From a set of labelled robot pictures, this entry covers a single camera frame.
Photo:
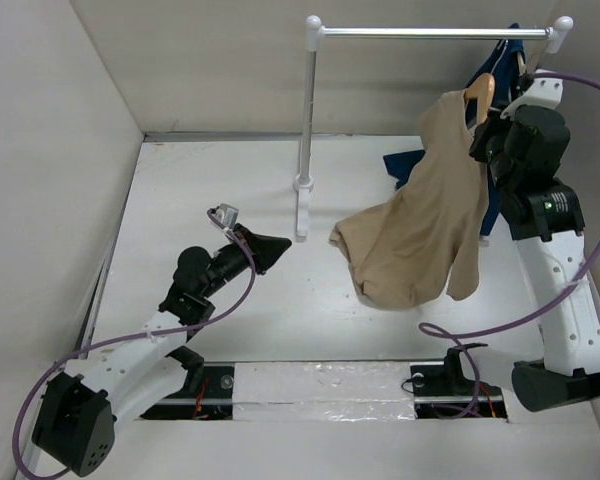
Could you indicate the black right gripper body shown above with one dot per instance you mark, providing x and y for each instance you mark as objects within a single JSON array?
[{"x": 489, "y": 146}]

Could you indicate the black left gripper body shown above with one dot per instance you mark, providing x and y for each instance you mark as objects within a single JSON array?
[{"x": 229, "y": 262}]

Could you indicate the wooden hanger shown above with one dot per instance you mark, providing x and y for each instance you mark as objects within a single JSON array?
[
  {"x": 521, "y": 63},
  {"x": 482, "y": 90}
]

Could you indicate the beige t shirt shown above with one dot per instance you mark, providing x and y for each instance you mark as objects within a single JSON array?
[{"x": 423, "y": 241}]

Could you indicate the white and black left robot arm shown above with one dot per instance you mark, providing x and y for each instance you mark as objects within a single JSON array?
[{"x": 81, "y": 414}]

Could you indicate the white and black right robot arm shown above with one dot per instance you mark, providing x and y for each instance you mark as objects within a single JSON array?
[{"x": 547, "y": 225}]

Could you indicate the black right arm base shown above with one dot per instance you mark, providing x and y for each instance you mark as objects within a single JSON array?
[{"x": 440, "y": 389}]

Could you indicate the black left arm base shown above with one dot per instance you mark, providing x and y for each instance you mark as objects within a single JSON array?
[{"x": 206, "y": 394}]

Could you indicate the blue mickey t shirt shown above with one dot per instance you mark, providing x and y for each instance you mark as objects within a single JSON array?
[{"x": 502, "y": 64}]

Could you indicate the wooden hanger in blue shirt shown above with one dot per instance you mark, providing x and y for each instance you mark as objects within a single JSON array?
[{"x": 521, "y": 63}]

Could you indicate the white and chrome clothes rack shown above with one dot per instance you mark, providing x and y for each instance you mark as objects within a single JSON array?
[{"x": 316, "y": 31}]

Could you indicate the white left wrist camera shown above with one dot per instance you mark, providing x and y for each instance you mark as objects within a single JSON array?
[{"x": 223, "y": 216}]

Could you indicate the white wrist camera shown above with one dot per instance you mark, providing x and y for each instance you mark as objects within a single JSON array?
[
  {"x": 223, "y": 216},
  {"x": 539, "y": 88}
]

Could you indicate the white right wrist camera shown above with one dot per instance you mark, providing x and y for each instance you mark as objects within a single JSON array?
[{"x": 539, "y": 88}]

